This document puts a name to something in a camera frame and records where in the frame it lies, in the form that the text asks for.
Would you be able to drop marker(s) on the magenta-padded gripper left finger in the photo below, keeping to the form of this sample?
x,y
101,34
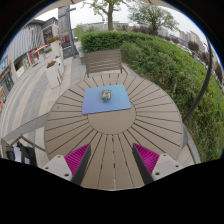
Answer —
x,y
58,165

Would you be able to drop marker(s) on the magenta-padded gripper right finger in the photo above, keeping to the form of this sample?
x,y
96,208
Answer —
x,y
165,165

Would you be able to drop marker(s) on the transparent computer mouse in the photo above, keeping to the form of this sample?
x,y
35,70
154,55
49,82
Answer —
x,y
106,95

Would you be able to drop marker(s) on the blue square mouse pad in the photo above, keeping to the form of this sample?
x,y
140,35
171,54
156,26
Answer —
x,y
95,105

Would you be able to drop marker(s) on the black bag with white papers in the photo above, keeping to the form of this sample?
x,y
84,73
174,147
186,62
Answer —
x,y
28,155

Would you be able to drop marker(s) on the curved black parasol pole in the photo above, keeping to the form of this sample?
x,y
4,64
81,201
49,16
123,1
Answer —
x,y
209,73

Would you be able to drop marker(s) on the brown slatted wooden chair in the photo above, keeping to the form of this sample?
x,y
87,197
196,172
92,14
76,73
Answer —
x,y
103,61

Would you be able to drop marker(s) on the tall white planter with flowers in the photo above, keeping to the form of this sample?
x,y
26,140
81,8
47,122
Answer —
x,y
56,48

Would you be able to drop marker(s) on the grey shopfront building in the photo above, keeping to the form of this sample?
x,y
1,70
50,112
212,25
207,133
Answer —
x,y
23,46

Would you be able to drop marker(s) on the distant apartment buildings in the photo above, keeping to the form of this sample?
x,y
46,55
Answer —
x,y
186,38

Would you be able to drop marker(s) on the grey street lamp pole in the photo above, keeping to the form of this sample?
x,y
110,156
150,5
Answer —
x,y
70,33

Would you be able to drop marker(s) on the tall grey tower building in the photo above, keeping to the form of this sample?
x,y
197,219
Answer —
x,y
62,23

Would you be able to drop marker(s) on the broad green tree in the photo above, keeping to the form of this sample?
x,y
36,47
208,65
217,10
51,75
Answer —
x,y
153,16

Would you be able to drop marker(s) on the slender green tree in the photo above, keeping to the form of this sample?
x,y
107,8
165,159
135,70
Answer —
x,y
110,18

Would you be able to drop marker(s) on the beige parasol canopy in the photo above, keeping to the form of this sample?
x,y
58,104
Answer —
x,y
66,3

